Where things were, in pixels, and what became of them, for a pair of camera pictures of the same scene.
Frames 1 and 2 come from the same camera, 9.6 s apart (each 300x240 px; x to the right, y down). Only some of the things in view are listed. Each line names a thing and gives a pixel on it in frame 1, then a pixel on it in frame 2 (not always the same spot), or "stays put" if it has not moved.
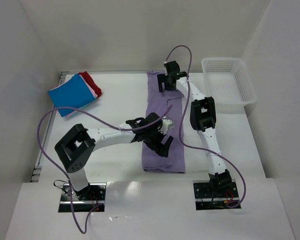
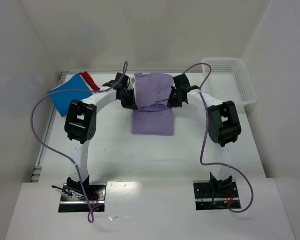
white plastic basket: x=227 y=81 stays put
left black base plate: x=84 y=200 stays put
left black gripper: x=156 y=141 → x=129 y=100
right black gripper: x=165 y=81 → x=175 y=97
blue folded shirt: x=74 y=93 stays put
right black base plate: x=205 y=199 stays put
